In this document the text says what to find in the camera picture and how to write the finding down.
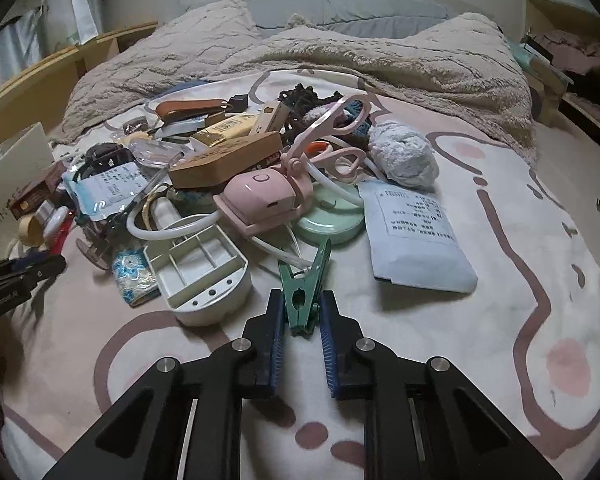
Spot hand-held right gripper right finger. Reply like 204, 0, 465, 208
320, 290, 563, 480

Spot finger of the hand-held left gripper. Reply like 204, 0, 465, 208
0, 253, 67, 288

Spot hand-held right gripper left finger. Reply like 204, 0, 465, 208
40, 287, 287, 480

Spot green plastic clip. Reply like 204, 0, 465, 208
277, 237, 333, 336

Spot white storage box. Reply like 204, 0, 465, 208
0, 122, 56, 266

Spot white plastic tray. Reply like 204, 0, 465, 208
142, 224, 253, 327

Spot beige tape roll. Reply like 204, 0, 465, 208
19, 215, 46, 247

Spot white round jar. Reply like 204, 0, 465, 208
42, 206, 71, 241

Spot clear acrylic stand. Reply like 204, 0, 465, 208
75, 232, 117, 272

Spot blue patterned small packet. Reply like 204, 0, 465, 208
112, 246, 161, 307

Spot blue mask packet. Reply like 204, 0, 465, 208
62, 165, 153, 221

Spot mint round device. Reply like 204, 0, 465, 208
292, 185, 366, 247

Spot black hair claw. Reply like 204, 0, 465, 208
72, 142, 133, 181

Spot gold bangle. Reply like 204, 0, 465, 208
140, 191, 181, 231

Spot light blue packet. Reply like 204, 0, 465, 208
357, 180, 478, 294

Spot printed blanket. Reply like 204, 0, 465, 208
0, 67, 600, 480

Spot pink handheld device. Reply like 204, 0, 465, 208
214, 169, 301, 238

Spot white flexible tube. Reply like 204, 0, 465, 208
127, 162, 366, 268

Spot clear plastic shell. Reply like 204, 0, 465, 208
129, 139, 181, 167

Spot wooden shelf unit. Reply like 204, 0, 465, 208
0, 21, 158, 161

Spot engraved wooden box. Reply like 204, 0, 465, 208
169, 131, 283, 190

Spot white blue case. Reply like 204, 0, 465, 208
152, 119, 206, 138

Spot grey fluffy scrunchie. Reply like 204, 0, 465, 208
367, 120, 441, 191

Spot grey curtain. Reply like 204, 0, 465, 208
0, 0, 103, 101

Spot brown leather wallet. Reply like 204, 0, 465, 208
155, 99, 231, 122

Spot yellow box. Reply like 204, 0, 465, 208
189, 112, 258, 150

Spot pink scissors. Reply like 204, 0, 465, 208
280, 94, 372, 201

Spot black knit scrunchie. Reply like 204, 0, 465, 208
279, 82, 371, 146

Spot white tote bag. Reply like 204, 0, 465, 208
37, 0, 106, 46

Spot beige fluffy blanket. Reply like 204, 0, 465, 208
62, 0, 538, 166

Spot grey duvet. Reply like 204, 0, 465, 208
245, 0, 451, 40

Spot dark clothes pile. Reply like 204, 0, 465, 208
562, 67, 600, 126

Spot pink clothes pile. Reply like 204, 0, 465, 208
535, 30, 600, 68

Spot wooden closet alcove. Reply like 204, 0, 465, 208
522, 0, 600, 161

